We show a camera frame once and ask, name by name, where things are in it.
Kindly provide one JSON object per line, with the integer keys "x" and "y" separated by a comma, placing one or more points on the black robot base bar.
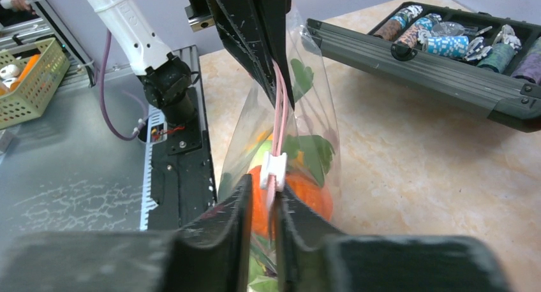
{"x": 179, "y": 184}

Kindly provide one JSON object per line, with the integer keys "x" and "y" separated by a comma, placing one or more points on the orange pumpkin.
{"x": 316, "y": 198}

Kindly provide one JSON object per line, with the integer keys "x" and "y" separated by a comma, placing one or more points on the clear zip top bag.
{"x": 260, "y": 128}

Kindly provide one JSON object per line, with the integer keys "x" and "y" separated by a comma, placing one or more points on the beige perforated storage basket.
{"x": 43, "y": 65}

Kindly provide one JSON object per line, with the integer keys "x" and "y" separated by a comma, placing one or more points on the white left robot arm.
{"x": 165, "y": 77}

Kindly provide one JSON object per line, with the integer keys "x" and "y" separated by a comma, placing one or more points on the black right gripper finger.
{"x": 241, "y": 33}
{"x": 313, "y": 255}
{"x": 210, "y": 253}
{"x": 277, "y": 36}

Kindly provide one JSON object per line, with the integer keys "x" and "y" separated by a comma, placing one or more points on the clear dealer button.
{"x": 442, "y": 29}

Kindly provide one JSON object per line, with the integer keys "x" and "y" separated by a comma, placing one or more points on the black poker chip case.
{"x": 492, "y": 70}

